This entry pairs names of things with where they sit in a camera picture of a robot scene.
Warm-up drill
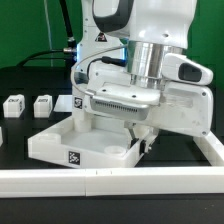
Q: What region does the white sheet with tags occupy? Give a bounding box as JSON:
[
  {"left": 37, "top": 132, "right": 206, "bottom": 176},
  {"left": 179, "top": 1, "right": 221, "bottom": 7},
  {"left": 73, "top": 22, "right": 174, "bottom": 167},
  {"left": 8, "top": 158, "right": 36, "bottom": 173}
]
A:
[{"left": 54, "top": 95, "right": 72, "bottom": 112}]

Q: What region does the white front obstacle bar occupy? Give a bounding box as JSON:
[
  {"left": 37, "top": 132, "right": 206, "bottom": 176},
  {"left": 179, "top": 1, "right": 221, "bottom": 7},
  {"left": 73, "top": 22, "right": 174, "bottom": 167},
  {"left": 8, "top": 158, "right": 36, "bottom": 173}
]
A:
[{"left": 0, "top": 167, "right": 224, "bottom": 198}]

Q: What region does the white square table top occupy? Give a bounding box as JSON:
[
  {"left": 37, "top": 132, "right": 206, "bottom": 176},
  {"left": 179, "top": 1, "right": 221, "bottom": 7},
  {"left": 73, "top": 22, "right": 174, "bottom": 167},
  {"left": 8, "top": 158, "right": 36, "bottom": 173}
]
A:
[{"left": 28, "top": 116, "right": 158, "bottom": 169}]

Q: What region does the white obstacle bar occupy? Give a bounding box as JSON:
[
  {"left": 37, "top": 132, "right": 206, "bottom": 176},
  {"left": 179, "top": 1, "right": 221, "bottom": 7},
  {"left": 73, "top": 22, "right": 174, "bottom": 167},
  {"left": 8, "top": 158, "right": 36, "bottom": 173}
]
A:
[
  {"left": 0, "top": 167, "right": 224, "bottom": 198},
  {"left": 193, "top": 132, "right": 224, "bottom": 167}
]

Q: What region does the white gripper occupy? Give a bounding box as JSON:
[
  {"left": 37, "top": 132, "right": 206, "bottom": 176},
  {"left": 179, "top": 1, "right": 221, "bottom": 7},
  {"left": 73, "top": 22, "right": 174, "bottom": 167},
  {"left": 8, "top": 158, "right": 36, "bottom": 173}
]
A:
[{"left": 83, "top": 52, "right": 214, "bottom": 155}]

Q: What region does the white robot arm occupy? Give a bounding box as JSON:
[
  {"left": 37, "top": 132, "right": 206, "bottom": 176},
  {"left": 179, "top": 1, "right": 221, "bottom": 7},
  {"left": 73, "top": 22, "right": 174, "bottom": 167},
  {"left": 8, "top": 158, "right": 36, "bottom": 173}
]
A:
[{"left": 73, "top": 0, "right": 213, "bottom": 153}]

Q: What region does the black cable bundle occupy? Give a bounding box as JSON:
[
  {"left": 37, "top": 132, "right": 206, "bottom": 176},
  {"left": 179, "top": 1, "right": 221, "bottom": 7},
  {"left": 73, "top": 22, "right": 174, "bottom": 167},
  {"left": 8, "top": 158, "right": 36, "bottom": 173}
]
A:
[{"left": 16, "top": 0, "right": 78, "bottom": 69}]

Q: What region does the white block at left edge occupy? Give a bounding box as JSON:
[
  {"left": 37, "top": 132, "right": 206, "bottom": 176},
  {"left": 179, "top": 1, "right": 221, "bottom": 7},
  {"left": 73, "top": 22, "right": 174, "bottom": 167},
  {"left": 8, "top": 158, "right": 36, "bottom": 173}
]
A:
[{"left": 0, "top": 127, "right": 3, "bottom": 147}]

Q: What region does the white right obstacle bar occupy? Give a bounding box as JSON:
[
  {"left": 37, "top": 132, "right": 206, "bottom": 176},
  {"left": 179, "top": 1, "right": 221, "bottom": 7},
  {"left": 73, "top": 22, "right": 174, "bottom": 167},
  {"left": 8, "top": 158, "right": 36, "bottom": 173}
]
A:
[{"left": 193, "top": 132, "right": 224, "bottom": 167}]

